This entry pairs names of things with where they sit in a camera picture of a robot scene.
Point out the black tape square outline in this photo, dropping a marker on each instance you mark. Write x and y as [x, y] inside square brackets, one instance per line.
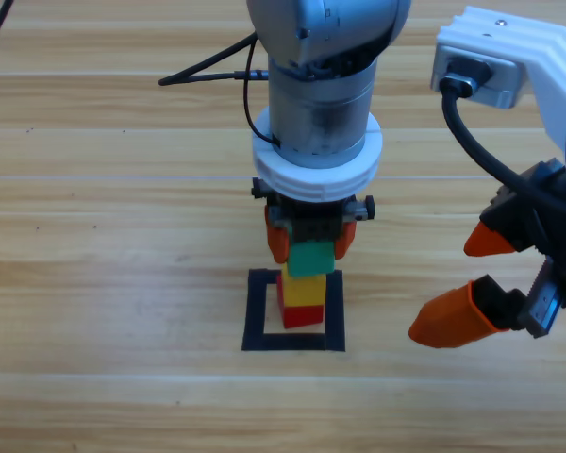
[292, 342]

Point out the red cube block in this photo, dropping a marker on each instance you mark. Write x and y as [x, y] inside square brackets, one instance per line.
[302, 317]

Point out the yellow cube block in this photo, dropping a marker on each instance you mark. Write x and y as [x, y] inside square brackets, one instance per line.
[304, 292]

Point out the green cube block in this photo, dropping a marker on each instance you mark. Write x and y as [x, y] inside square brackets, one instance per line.
[311, 259]

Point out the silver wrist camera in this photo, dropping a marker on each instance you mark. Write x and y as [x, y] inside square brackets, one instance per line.
[504, 85]

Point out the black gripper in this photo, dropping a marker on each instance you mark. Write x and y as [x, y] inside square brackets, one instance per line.
[316, 231]
[561, 264]

